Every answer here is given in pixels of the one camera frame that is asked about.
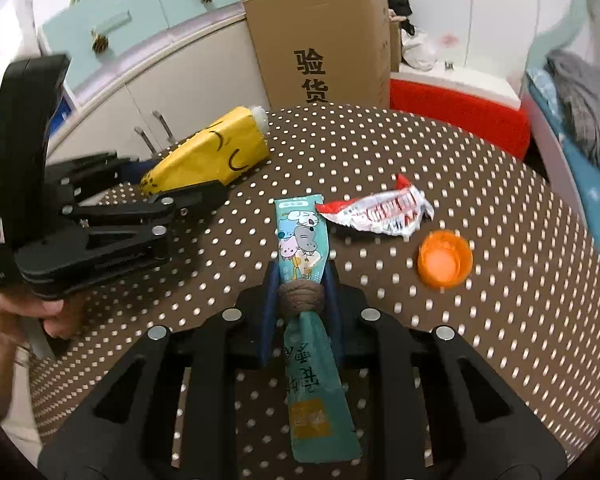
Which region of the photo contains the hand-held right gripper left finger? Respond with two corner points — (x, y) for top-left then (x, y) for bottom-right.
(37, 262), (282, 480)

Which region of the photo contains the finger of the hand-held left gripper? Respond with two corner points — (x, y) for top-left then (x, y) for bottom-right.
(72, 181), (229, 239)
(45, 151), (154, 204)

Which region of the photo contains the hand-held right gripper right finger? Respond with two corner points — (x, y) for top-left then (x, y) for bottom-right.
(322, 265), (568, 480)

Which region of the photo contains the brown walnut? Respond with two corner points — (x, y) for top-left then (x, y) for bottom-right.
(277, 280), (327, 317)

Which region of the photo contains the yellow smiley face pouch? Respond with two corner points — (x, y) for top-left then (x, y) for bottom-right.
(140, 105), (271, 197)

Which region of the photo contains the teal cartoon print wrapper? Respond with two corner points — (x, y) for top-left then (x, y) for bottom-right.
(272, 194), (362, 464)

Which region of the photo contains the person's left hand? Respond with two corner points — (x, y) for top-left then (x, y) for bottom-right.
(0, 290), (87, 397)

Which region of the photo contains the red white crumpled wrapper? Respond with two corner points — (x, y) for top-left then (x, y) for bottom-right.
(314, 174), (436, 240)

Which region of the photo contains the orange bottle cap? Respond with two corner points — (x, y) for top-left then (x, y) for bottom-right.
(417, 230), (474, 289)

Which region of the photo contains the teal drawer cabinet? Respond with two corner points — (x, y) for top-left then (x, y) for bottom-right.
(40, 0), (272, 161)

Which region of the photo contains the brown polka-dot round table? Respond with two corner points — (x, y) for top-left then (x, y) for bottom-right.
(27, 102), (600, 466)

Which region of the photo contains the large cardboard box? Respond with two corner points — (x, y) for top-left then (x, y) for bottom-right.
(242, 0), (394, 110)

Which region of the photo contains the red storage box white lid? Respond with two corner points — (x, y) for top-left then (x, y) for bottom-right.
(389, 67), (531, 160)

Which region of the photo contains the small cardboard box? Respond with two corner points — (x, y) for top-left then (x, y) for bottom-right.
(389, 19), (404, 74)

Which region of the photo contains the white plastic bag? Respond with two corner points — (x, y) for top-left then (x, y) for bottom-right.
(400, 27), (439, 71)

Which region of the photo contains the bed with teal quilt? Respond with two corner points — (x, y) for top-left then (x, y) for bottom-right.
(527, 67), (600, 281)

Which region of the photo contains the black clothing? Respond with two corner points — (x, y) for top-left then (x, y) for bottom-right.
(386, 0), (414, 24)

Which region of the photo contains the grey pillow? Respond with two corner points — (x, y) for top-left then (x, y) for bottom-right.
(545, 50), (600, 182)

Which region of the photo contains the white wardrobe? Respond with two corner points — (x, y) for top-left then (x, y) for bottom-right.
(395, 0), (583, 97)

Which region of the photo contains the white bed frame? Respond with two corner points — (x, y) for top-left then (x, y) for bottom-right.
(522, 92), (597, 223)

